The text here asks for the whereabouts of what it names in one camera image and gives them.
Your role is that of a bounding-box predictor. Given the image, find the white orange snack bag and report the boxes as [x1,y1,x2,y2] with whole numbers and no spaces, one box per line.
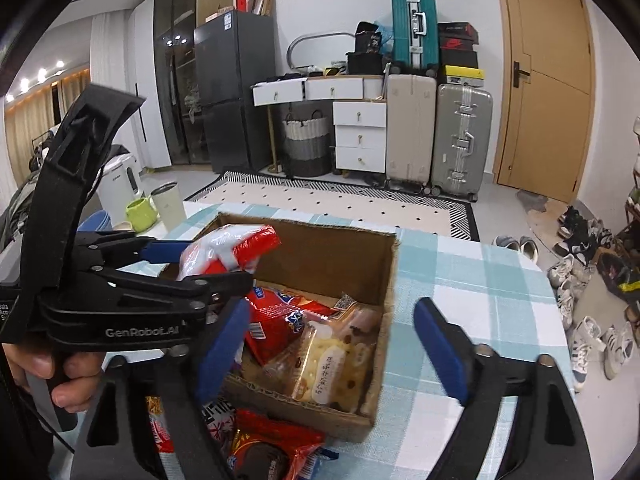
[178,224,281,281]

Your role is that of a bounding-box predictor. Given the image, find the red snack packet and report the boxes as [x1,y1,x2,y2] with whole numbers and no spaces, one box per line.
[245,286,338,366]

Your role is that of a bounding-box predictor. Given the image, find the red black snack pack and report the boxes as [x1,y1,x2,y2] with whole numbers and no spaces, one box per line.
[227,408,326,479]

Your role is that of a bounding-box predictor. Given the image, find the clear bread package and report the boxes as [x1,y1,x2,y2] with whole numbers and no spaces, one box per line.
[262,302,382,414]

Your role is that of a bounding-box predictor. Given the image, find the blue cookie packet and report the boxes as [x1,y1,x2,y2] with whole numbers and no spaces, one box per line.
[297,448,340,480]

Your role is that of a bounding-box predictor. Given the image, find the white red noodle snack bag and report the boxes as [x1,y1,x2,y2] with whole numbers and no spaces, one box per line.
[146,396,175,454]

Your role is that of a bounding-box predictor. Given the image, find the left hand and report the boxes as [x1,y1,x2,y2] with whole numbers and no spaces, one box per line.
[2,344,105,413]

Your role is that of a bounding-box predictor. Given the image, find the blue bowl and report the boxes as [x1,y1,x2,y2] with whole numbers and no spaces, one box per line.
[77,209,113,232]

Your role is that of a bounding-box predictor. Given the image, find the green mug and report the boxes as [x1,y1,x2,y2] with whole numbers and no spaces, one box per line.
[125,197,158,233]

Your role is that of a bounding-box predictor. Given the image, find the white appliance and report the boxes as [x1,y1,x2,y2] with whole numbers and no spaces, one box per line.
[96,153,143,226]

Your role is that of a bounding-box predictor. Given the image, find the cream tumbler cup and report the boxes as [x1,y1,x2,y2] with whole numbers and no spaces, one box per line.
[151,181,186,232]

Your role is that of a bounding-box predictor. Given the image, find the brown cardboard box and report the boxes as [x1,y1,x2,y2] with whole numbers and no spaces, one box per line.
[159,211,402,443]

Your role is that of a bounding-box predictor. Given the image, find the checkered teal tablecloth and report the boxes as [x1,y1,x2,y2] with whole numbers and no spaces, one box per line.
[49,201,576,480]

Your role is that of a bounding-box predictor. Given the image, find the woven laundry basket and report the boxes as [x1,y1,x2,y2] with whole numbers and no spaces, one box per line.
[283,110,331,178]

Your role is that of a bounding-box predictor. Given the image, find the shoe rack with shoes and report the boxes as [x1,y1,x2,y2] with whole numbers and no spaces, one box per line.
[594,114,640,340]

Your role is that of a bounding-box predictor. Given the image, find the dotted floor rug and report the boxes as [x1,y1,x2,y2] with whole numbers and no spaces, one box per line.
[189,171,480,242]

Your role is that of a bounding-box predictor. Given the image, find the black refrigerator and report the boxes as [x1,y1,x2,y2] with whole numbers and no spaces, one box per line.
[194,10,276,174]

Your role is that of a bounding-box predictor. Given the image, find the white drawer cabinet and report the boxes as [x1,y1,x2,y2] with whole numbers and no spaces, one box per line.
[253,75,387,174]

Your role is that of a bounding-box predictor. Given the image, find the beige suitcase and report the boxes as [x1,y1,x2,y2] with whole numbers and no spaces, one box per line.
[386,75,437,186]

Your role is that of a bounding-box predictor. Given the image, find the silver suitcase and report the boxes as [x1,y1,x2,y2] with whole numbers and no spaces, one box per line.
[431,84,492,203]

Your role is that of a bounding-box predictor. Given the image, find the wooden door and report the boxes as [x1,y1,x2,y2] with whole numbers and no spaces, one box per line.
[494,0,596,203]

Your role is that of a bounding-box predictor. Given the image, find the teal suitcase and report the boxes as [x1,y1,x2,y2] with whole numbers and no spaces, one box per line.
[392,0,439,72]

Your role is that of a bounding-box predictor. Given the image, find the stacked shoe boxes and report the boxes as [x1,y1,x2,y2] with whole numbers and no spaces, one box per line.
[437,22,485,88]

